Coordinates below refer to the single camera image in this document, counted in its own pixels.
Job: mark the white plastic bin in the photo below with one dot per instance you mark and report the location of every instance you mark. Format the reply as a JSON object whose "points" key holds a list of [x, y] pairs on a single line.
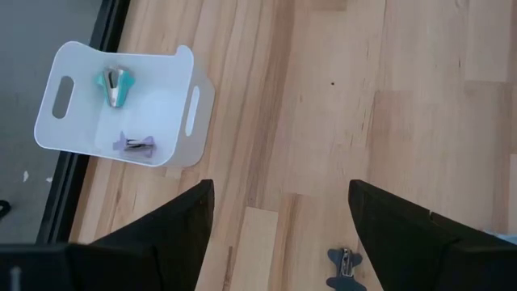
{"points": [[157, 109]]}

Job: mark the teal staple remover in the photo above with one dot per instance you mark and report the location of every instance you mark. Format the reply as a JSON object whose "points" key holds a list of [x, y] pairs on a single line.
{"points": [[114, 91]]}

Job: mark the blue staple remover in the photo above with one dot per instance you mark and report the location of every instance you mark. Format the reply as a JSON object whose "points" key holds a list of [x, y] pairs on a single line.
{"points": [[343, 262]]}

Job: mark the black aluminium table frame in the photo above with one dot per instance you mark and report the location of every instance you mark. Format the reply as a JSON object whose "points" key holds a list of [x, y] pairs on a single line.
{"points": [[66, 190]]}

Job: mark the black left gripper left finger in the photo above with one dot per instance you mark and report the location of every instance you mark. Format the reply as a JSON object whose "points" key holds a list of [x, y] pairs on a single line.
{"points": [[161, 250]]}

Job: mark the purple staple remover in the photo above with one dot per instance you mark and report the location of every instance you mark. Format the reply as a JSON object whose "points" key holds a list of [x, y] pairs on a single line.
{"points": [[137, 145]]}

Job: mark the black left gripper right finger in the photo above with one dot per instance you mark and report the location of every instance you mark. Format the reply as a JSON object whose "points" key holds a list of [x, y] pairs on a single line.
{"points": [[404, 250]]}

